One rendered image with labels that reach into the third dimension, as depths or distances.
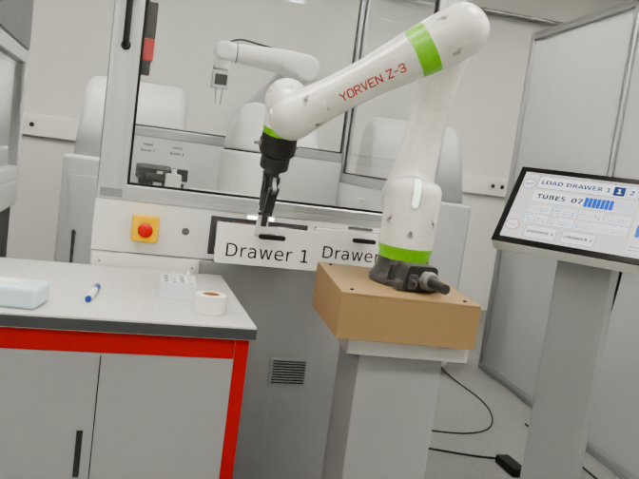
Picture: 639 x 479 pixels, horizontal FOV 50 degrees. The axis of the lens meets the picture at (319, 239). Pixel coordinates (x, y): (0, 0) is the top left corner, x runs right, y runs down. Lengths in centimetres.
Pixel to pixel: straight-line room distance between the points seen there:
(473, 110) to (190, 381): 448
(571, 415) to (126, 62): 166
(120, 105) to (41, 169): 341
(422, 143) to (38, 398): 104
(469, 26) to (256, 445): 138
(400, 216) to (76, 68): 404
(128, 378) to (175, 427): 15
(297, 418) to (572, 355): 87
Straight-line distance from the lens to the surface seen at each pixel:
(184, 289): 165
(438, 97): 174
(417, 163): 173
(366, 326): 147
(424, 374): 162
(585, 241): 211
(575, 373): 224
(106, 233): 201
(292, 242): 191
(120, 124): 199
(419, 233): 157
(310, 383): 219
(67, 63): 536
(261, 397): 217
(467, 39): 159
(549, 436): 231
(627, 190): 223
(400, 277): 155
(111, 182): 199
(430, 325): 151
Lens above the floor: 112
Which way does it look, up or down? 6 degrees down
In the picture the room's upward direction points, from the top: 8 degrees clockwise
